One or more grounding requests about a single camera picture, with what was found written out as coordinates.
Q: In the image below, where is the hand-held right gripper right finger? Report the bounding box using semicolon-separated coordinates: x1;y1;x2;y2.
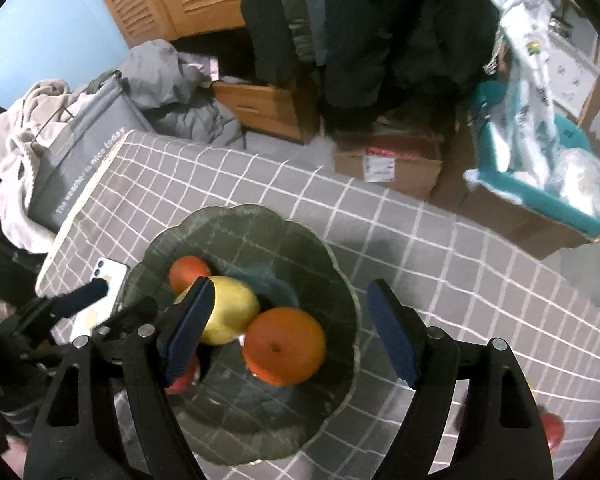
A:
367;279;553;480

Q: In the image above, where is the grey clothes pile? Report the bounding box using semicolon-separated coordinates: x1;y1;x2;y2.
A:
120;40;246;148

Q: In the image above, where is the white patterned crate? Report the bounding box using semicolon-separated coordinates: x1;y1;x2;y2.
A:
545;35;600;126

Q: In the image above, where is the small tangerine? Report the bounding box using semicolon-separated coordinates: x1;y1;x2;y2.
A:
168;256;212;295

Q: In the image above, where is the green glass bowl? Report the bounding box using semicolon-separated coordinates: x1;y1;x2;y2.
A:
121;204;363;466

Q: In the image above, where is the cardboard box with label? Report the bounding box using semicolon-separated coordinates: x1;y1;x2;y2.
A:
334;125;443;200

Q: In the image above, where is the grey checked tablecloth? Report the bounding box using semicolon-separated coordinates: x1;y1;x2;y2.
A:
35;130;600;480

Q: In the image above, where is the yellow lemon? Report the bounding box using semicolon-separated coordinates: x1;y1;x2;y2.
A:
175;276;261;346

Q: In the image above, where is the black hanging coat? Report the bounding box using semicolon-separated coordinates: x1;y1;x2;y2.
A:
320;0;498;111

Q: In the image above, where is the white printed rice bag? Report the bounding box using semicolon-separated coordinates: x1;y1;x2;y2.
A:
477;0;563;186

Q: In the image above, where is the red apple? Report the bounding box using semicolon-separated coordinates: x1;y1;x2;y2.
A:
539;412;566;453

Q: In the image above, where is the small red fruit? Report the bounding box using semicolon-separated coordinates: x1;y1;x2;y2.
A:
165;355;201;395

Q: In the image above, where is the plain cardboard box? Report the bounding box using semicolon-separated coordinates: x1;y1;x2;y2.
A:
432;175;600;261

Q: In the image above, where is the orange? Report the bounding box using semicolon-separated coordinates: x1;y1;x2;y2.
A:
242;307;327;387

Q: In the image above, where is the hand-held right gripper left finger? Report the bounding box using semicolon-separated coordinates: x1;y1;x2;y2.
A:
24;276;216;480

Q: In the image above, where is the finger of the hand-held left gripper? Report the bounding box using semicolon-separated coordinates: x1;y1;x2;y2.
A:
92;296;160;338
0;279;110;341

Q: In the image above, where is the white smartphone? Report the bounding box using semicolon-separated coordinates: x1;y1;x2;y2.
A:
70;257;129;341

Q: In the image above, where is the teal plastic basket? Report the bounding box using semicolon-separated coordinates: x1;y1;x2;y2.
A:
464;80;600;241

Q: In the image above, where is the clear plastic bag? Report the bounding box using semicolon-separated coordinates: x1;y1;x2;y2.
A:
550;147;600;221

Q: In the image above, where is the beige blanket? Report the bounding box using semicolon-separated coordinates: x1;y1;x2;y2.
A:
0;80;88;253

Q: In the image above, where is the dark cloth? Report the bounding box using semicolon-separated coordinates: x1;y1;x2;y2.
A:
0;97;48;321

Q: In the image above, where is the wooden drawer box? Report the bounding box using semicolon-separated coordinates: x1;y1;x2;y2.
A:
211;80;321;145

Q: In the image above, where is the grey tote bag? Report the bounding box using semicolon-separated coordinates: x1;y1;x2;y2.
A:
27;77;153;233

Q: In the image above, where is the dark grey hanging jacket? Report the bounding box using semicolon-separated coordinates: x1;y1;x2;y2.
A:
240;0;331;86

